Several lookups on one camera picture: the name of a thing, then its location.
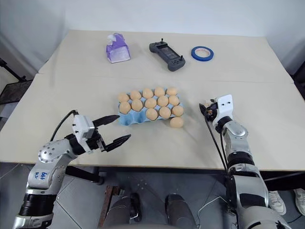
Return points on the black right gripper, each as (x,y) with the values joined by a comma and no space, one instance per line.
(212,111)

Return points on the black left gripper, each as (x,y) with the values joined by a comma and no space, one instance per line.
(96,145)

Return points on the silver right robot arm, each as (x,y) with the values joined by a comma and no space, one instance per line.
(238,143)

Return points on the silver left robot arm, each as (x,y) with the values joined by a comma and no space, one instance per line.
(56,149)

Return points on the blue egg carton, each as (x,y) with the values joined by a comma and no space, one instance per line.
(129,119)

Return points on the beige egg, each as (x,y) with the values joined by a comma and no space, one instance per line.
(152,114)
(163,101)
(147,93)
(125,107)
(137,105)
(159,91)
(123,98)
(176,122)
(164,112)
(177,111)
(171,91)
(135,95)
(150,103)
(173,100)

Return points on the blue tape roll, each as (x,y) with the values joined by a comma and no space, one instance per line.
(210,56)

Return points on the grey handheld controller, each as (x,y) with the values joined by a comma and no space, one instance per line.
(166,53)

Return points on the rusty metal bar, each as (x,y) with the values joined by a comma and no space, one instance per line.
(108,205)

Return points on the dark rounded robot leg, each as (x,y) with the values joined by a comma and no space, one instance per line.
(178,210)
(124,210)

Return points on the purple tissue pack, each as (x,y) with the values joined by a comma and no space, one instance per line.
(118,50)

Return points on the black mesh panel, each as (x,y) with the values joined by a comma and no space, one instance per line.
(14,91)

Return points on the white sneaker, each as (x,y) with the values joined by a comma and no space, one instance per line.
(300,201)
(277,201)

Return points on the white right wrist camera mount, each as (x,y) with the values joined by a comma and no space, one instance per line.
(224,105)

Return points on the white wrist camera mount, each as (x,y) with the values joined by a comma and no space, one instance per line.
(81,122)
(224,105)

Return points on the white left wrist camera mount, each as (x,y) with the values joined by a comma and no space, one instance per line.
(81,122)

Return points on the black table frame bar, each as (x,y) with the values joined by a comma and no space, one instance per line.
(83,173)
(286,177)

